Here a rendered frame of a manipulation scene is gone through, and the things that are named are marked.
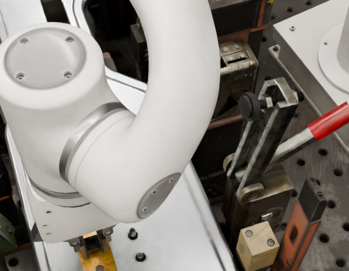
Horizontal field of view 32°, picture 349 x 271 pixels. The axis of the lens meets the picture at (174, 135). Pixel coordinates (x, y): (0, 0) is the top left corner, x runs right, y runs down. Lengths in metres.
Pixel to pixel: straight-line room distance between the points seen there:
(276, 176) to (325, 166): 0.45
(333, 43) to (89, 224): 0.75
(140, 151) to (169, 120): 0.03
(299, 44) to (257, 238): 0.64
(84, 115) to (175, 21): 0.10
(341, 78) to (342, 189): 0.21
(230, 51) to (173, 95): 0.42
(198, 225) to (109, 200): 0.32
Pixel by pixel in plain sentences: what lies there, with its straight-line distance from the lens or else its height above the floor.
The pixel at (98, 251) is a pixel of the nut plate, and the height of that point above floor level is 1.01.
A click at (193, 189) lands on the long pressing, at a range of 0.78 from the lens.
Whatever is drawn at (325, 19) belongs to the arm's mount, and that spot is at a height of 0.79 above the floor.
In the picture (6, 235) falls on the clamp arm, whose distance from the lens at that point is 0.76.
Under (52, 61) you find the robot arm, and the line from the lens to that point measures 0.45.
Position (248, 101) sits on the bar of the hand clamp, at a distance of 0.59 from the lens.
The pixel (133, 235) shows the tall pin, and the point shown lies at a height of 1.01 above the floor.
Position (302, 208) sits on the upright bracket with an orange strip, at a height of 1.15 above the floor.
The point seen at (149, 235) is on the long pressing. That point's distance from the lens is 0.75.
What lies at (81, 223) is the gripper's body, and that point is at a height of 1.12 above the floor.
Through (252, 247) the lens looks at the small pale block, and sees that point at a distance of 0.68.
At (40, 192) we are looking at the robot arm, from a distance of 0.56.
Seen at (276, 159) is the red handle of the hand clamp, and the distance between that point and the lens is 0.71.
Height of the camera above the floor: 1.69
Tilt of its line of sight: 56 degrees down
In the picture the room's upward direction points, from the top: 1 degrees clockwise
